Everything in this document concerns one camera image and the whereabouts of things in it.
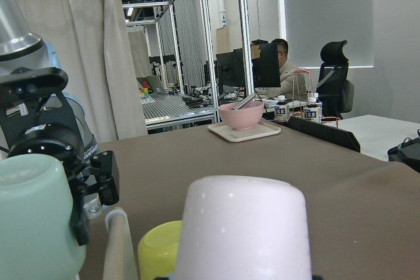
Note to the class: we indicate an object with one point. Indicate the tea bottle left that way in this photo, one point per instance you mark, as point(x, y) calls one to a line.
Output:
point(281, 111)

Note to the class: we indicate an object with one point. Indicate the pink bowl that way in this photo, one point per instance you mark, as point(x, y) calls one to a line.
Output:
point(244, 118)

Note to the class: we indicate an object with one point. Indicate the seated person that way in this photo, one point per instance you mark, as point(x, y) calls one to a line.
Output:
point(292, 85)

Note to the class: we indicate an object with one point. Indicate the beige curtain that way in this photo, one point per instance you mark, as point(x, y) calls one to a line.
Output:
point(92, 44)

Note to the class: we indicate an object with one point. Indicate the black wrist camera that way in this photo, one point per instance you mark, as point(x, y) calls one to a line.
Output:
point(24, 85)

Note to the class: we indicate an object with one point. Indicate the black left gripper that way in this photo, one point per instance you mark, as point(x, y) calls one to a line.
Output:
point(54, 124)

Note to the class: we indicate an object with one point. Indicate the black computer monitor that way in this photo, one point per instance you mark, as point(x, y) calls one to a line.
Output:
point(265, 65)

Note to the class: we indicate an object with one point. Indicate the black office chair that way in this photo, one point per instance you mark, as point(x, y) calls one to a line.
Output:
point(334, 90)

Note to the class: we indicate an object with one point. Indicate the pink plastic cup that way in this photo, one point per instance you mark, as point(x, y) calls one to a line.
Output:
point(243, 227)

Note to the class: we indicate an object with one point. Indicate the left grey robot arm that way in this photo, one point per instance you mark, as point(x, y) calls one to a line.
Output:
point(22, 48)

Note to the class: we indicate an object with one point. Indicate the metal spoon in bowl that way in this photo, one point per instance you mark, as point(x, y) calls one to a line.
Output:
point(243, 102)

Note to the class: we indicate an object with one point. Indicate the tea bottle right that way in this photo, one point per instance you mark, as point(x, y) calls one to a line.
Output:
point(313, 108)

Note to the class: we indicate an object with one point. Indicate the mint green plastic cup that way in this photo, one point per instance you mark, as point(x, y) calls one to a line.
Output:
point(36, 205)

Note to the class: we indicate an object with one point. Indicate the yellow plastic cup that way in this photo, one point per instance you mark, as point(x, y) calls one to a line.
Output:
point(157, 250)

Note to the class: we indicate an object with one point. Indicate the beige plastic tray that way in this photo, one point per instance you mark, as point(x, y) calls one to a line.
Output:
point(260, 130)

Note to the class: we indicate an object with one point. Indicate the tea bottle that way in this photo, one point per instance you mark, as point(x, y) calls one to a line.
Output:
point(281, 111)
point(313, 108)

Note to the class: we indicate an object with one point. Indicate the white wire cup holder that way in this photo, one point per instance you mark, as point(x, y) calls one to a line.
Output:
point(119, 262)

